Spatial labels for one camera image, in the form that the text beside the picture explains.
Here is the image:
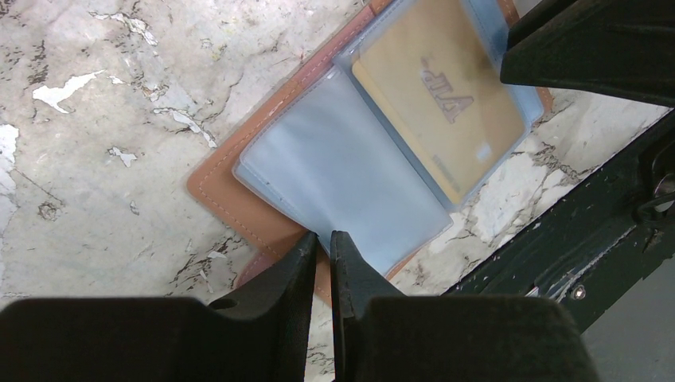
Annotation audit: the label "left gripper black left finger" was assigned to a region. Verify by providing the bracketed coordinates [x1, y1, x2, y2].
[1, 232, 318, 381]

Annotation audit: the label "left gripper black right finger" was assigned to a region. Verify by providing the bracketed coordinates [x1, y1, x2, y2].
[330, 231, 599, 381]

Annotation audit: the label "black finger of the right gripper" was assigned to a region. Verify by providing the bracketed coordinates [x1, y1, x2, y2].
[500, 0, 674, 107]

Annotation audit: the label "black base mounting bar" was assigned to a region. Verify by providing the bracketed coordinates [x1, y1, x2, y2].
[449, 112, 674, 329]

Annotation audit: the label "brown leather card holder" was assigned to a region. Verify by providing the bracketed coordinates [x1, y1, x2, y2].
[187, 1, 551, 287]

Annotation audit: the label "gold VIP card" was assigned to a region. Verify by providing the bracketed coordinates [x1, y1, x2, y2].
[352, 1, 529, 204]

